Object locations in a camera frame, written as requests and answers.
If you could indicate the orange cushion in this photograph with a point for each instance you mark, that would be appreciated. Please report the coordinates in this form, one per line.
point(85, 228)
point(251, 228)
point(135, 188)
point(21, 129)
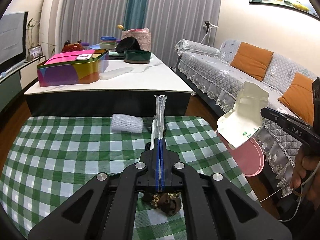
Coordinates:
point(251, 61)
point(297, 95)

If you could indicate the grey curtain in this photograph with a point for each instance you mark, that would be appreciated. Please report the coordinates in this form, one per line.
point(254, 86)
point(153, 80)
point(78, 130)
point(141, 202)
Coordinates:
point(182, 12)
point(95, 7)

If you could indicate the green checked tablecloth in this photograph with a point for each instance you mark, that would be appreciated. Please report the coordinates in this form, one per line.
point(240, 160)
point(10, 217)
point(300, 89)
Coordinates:
point(75, 155)

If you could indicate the blue plate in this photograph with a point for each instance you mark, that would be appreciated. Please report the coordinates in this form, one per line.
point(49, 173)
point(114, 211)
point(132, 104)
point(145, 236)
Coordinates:
point(95, 47)

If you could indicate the colourful rectangular tin box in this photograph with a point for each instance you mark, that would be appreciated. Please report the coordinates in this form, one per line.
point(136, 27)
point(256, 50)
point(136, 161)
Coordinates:
point(65, 75)

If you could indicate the white top coffee table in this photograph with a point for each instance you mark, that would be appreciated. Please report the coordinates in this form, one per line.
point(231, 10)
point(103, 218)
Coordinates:
point(150, 80)

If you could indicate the standing air conditioner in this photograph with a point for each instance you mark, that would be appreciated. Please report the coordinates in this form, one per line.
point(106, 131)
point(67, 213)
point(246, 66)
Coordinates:
point(53, 17)

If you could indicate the television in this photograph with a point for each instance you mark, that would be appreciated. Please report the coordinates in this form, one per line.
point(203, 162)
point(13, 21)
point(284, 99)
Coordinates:
point(12, 37)

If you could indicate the television cabinet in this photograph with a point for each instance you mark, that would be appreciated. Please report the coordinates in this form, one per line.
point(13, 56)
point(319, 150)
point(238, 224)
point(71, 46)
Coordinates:
point(10, 92)

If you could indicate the stack of plastic bowls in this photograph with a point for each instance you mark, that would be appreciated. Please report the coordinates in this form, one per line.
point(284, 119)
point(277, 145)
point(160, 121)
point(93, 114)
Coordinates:
point(107, 42)

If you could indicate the purple plastic object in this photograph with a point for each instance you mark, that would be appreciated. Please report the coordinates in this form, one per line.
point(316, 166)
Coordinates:
point(85, 44)

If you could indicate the teal curtain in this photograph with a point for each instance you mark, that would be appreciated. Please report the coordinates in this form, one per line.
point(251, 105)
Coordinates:
point(136, 2)

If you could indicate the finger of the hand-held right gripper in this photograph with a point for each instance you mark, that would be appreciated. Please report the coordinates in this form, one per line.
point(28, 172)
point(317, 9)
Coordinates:
point(287, 123)

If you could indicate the pink lace basket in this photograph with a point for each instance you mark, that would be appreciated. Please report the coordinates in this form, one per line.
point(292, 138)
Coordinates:
point(143, 38)

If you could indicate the clear plastic wrapper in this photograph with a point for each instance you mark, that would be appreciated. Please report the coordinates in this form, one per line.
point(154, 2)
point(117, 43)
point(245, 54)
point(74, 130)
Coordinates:
point(160, 112)

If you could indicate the pale green flat box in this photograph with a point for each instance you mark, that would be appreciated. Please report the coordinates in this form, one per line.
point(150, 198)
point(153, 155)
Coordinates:
point(115, 53)

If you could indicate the foam net sleeve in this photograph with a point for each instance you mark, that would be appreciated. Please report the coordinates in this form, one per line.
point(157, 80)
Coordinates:
point(127, 123)

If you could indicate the black round tin lid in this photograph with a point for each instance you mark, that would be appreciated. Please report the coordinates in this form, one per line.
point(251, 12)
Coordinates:
point(128, 45)

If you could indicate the photo frame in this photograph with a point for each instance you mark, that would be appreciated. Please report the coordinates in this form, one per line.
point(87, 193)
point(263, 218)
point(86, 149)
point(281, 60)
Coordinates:
point(35, 52)

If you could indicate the sofa with grey quilted cover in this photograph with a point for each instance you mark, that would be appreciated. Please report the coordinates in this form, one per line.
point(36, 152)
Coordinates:
point(212, 80)

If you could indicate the white floor lamp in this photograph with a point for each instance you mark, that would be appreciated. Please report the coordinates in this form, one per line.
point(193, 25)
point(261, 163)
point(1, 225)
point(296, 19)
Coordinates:
point(207, 26)

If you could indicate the person's right hand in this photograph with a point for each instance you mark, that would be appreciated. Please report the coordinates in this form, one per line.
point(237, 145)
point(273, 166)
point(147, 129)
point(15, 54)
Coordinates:
point(307, 177)

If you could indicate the pink round stool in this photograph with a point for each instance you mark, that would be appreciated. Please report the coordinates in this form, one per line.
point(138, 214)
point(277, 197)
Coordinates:
point(252, 160)

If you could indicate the dark green round tin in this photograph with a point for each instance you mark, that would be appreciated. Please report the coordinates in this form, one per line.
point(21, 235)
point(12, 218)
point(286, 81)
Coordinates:
point(137, 55)

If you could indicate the translucent white plastic piece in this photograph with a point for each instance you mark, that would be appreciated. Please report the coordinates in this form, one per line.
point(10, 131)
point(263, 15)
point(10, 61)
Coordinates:
point(115, 73)

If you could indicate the yellow artificial flower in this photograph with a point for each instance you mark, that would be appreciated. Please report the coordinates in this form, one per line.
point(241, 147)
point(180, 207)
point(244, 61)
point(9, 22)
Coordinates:
point(120, 26)

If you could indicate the red brown teapot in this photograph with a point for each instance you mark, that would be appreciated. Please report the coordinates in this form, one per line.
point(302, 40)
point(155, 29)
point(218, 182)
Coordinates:
point(72, 47)

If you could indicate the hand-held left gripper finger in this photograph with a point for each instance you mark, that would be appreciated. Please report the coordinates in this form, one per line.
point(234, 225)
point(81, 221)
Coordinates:
point(162, 167)
point(157, 165)

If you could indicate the bamboo plant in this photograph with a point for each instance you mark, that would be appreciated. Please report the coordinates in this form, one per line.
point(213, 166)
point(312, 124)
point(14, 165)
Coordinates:
point(31, 32)

